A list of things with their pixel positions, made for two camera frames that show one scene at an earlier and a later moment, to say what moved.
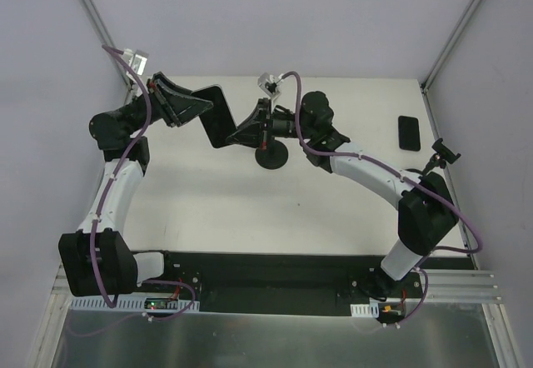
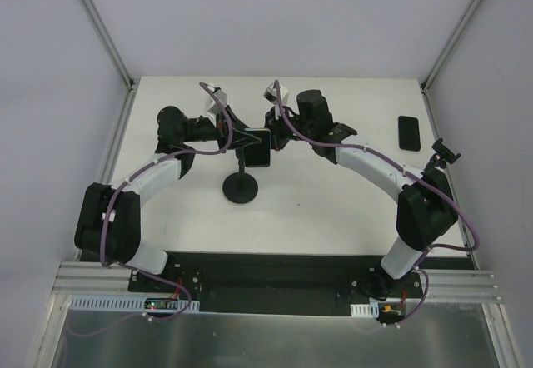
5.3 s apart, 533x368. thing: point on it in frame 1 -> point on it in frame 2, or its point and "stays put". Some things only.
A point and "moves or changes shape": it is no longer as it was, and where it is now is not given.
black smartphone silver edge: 218,121 moves or changes shape
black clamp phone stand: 442,156 stays put
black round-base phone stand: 272,154 -> 241,187
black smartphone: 408,133 stays put
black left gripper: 165,101 -> 225,129
